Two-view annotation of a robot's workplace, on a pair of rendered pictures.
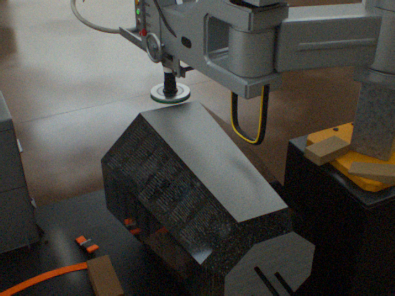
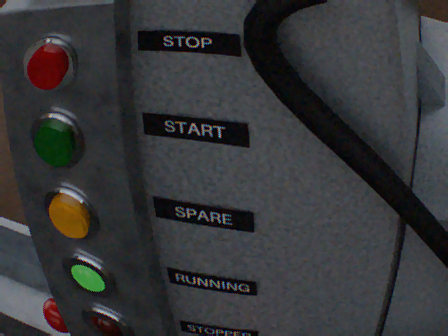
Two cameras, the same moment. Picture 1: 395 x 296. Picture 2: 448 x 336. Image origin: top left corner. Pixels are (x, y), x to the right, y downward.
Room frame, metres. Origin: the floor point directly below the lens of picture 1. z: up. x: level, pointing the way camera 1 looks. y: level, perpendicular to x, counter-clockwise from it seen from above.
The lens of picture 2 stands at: (2.12, 0.48, 1.77)
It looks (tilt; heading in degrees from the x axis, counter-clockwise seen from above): 44 degrees down; 323
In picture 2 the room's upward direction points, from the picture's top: 5 degrees counter-clockwise
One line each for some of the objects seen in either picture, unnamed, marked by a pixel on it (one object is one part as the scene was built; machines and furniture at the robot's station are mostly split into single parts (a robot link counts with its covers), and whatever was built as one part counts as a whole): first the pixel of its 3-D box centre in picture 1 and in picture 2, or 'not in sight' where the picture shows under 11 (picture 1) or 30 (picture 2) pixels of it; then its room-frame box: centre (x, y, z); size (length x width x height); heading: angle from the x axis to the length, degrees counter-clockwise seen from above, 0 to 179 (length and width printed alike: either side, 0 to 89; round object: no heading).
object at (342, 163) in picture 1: (373, 149); not in sight; (2.08, -0.85, 0.76); 0.49 x 0.49 x 0.05; 27
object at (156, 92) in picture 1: (170, 91); not in sight; (2.50, 0.16, 0.87); 0.21 x 0.21 x 0.01
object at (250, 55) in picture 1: (252, 46); not in sight; (1.95, -0.21, 1.34); 0.19 x 0.19 x 0.20
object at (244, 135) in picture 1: (247, 110); not in sight; (1.95, -0.21, 1.05); 0.23 x 0.03 x 0.32; 34
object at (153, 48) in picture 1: (160, 46); not in sight; (2.33, 0.19, 1.20); 0.15 x 0.10 x 0.15; 34
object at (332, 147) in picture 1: (326, 150); not in sight; (2.01, -0.60, 0.81); 0.20 x 0.10 x 0.05; 125
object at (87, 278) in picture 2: not in sight; (88, 275); (2.48, 0.30, 1.32); 0.02 x 0.01 x 0.02; 34
